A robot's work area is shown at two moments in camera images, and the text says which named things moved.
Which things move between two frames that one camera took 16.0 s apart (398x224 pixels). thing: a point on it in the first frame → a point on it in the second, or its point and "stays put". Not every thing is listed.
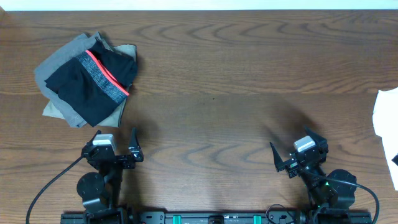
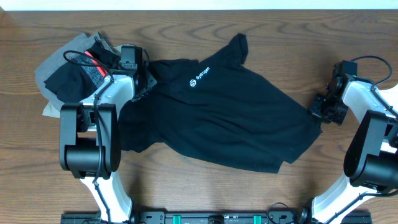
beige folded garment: [129, 50] stays put
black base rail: [216, 218] stays put
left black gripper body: [124, 163] → [148, 82]
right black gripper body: [292, 167] → [328, 108]
